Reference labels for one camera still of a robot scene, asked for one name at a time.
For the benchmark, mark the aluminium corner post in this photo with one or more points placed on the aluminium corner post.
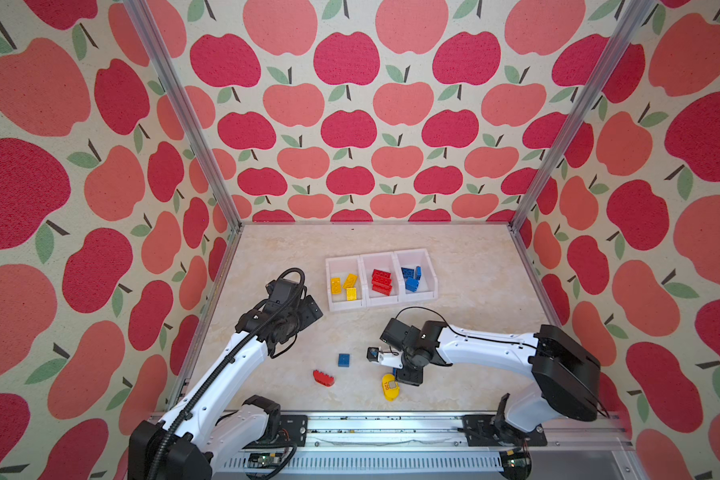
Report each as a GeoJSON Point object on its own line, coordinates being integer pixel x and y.
{"type": "Point", "coordinates": [631, 21]}
{"type": "Point", "coordinates": [149, 33]}

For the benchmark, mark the yellow square lego brick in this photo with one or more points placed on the yellow square lego brick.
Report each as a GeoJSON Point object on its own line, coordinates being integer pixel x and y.
{"type": "Point", "coordinates": [350, 281]}

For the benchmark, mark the small yellow lego brick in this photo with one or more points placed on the small yellow lego brick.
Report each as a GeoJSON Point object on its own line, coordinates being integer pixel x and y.
{"type": "Point", "coordinates": [335, 286]}

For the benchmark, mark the small blue lego brick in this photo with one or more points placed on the small blue lego brick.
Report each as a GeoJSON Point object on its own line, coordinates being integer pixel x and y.
{"type": "Point", "coordinates": [343, 360]}

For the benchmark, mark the aluminium front rail frame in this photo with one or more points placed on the aluminium front rail frame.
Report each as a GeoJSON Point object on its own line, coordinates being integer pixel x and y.
{"type": "Point", "coordinates": [428, 445]}

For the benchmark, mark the right aluminium corner post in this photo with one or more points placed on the right aluminium corner post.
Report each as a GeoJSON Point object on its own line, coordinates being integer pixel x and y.
{"type": "Point", "coordinates": [631, 21]}

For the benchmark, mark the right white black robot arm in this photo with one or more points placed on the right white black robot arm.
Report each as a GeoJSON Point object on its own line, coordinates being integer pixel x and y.
{"type": "Point", "coordinates": [565, 376]}

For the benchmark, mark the red curved lego brick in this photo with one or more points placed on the red curved lego brick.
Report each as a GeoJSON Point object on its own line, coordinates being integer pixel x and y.
{"type": "Point", "coordinates": [323, 378]}

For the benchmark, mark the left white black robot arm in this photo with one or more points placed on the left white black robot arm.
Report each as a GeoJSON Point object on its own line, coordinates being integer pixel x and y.
{"type": "Point", "coordinates": [194, 437]}

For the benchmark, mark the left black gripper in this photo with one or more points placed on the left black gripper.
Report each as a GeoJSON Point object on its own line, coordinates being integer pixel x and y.
{"type": "Point", "coordinates": [308, 315]}

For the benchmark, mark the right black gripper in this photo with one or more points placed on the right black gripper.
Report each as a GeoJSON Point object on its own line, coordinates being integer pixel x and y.
{"type": "Point", "coordinates": [407, 379]}

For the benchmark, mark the white three-compartment plastic bin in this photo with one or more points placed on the white three-compartment plastic bin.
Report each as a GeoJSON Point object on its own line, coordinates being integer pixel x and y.
{"type": "Point", "coordinates": [392, 261]}

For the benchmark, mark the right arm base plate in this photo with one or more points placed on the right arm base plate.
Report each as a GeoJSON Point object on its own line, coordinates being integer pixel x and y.
{"type": "Point", "coordinates": [485, 431]}

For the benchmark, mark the yellow oval lego piece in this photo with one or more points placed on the yellow oval lego piece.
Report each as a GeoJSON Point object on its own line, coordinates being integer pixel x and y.
{"type": "Point", "coordinates": [390, 387]}

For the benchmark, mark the left aluminium corner post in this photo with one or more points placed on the left aluminium corner post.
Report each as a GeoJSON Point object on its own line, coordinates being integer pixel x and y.
{"type": "Point", "coordinates": [149, 33]}

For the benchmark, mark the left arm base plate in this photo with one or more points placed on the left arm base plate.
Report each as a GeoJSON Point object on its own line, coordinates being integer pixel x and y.
{"type": "Point", "coordinates": [282, 430]}

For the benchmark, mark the blue sloped lego brick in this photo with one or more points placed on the blue sloped lego brick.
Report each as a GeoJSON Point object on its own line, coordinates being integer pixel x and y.
{"type": "Point", "coordinates": [411, 284]}

